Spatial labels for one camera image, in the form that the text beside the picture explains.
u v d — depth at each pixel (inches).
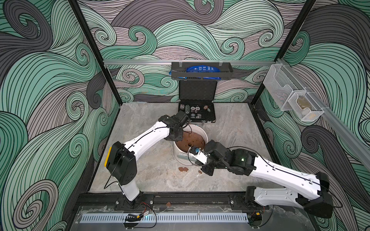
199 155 22.5
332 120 23.0
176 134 30.3
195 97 46.1
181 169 33.7
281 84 31.0
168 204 28.8
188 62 36.8
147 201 28.8
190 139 33.7
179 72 35.5
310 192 15.5
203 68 36.4
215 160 20.4
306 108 25.3
